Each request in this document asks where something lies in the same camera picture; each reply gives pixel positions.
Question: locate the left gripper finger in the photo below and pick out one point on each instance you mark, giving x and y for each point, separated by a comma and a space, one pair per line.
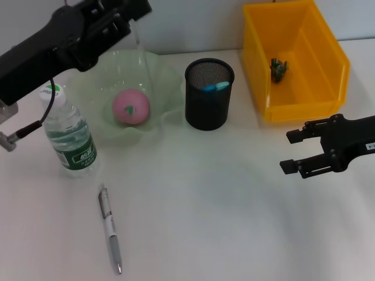
129, 7

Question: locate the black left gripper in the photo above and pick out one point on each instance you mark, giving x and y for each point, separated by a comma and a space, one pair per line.
44, 55

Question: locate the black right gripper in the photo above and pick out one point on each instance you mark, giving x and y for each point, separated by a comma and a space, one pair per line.
348, 140

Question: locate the transparent plastic ruler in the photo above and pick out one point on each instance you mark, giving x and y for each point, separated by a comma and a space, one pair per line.
143, 52

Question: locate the pink peach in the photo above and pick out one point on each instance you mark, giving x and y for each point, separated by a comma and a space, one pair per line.
132, 106

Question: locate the green plastic wrapper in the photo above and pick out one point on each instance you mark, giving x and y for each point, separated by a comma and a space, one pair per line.
279, 70

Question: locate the blue scissors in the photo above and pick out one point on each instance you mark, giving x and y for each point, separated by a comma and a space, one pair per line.
214, 87

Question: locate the clear bottle with green label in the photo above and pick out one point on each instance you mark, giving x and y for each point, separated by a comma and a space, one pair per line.
73, 146

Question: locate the green glass fruit plate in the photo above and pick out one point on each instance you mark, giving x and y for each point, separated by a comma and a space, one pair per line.
170, 87

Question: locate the silver ballpoint pen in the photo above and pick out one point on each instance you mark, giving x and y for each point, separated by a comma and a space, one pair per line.
112, 240

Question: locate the yellow plastic storage bin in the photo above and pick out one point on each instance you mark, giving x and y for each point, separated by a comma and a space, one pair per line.
307, 93

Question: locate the black mesh cup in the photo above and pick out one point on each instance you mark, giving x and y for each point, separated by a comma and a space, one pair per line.
208, 111

